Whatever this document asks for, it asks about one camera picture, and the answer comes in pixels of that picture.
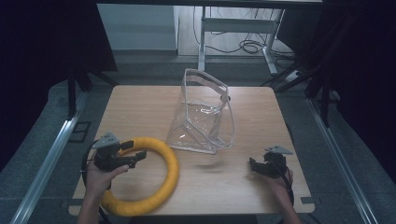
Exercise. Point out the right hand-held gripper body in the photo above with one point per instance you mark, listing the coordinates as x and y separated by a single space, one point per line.
274 163

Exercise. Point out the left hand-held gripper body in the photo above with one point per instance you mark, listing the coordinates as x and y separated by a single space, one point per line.
107 157

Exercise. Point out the clear plastic bag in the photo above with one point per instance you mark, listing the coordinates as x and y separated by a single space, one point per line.
204 124

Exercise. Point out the person's right hand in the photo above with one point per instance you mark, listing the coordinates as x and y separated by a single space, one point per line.
283 186

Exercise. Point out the person's left hand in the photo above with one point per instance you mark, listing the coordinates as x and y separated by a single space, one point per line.
98 182

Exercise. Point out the black metal stand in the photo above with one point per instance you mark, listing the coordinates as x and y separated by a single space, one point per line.
72 93

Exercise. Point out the white power strip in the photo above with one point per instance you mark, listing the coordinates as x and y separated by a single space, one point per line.
293 75

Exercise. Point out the dark curtain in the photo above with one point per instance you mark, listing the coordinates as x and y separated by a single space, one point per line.
46 46
358 62

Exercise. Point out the aluminium floor rail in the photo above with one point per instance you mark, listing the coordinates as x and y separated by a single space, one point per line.
339 155
46 161

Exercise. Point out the white metal desk frame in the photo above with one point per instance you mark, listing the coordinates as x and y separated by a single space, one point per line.
236 25

